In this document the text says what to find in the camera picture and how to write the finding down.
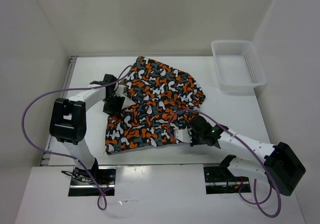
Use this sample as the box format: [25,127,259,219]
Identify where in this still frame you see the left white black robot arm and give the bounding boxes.
[49,74,125,184]

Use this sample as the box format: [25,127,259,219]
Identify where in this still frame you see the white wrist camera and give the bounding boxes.
[115,84,126,97]
[174,129,192,143]

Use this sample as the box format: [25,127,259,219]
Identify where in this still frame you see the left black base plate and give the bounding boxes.
[62,166,117,197]

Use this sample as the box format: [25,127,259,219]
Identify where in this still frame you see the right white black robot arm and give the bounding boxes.
[188,115,306,196]

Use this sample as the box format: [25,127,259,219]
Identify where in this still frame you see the orange black camouflage shorts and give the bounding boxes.
[105,56,206,155]

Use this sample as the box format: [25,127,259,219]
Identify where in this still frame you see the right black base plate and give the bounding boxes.
[203,166,251,195]

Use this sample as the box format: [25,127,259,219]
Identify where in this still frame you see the white perforated plastic basket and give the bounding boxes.
[211,40,267,92]

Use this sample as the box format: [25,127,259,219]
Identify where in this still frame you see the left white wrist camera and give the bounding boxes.
[115,84,126,97]

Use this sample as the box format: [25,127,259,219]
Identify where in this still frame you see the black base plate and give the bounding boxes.
[62,166,117,197]
[203,166,251,195]

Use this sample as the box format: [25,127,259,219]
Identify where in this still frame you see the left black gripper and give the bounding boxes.
[102,93,126,118]

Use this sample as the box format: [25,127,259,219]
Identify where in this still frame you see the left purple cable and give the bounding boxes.
[21,64,133,211]

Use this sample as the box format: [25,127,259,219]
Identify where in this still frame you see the aluminium table edge rail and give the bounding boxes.
[42,56,84,159]

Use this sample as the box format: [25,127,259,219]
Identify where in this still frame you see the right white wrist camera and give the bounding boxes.
[174,129,192,143]

